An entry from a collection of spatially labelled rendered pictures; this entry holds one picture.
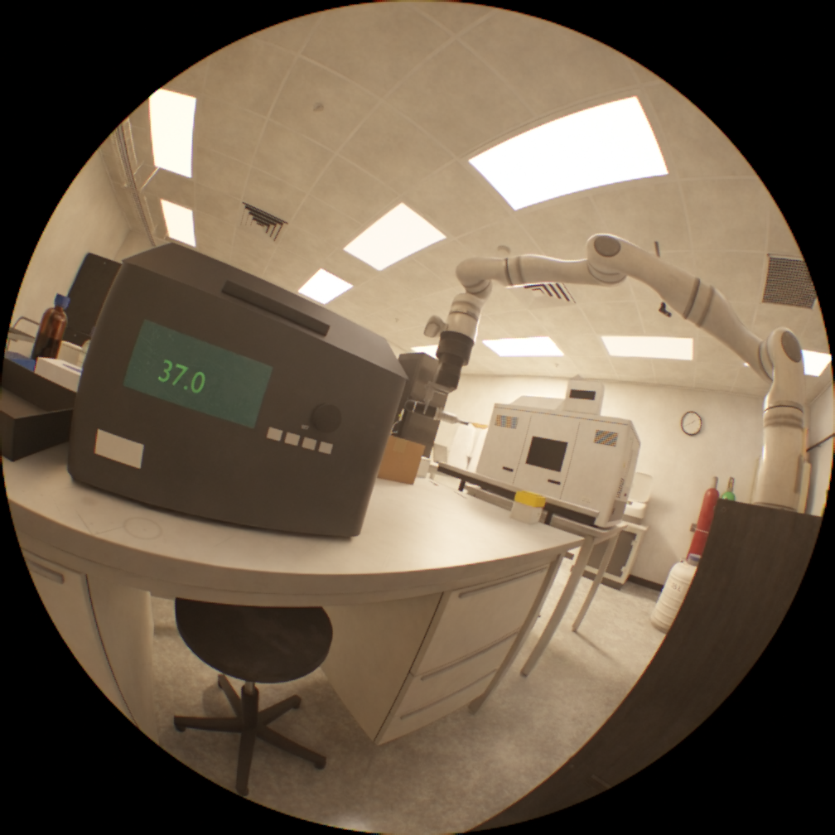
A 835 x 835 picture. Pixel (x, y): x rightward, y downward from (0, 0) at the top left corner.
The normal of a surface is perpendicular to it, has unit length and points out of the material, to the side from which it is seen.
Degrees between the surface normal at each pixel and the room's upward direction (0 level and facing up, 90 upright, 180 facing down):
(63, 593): 90
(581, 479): 90
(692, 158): 180
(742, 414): 90
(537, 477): 90
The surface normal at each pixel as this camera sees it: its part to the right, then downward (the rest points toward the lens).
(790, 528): -0.85, -0.30
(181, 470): 0.61, 0.12
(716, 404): -0.73, -0.28
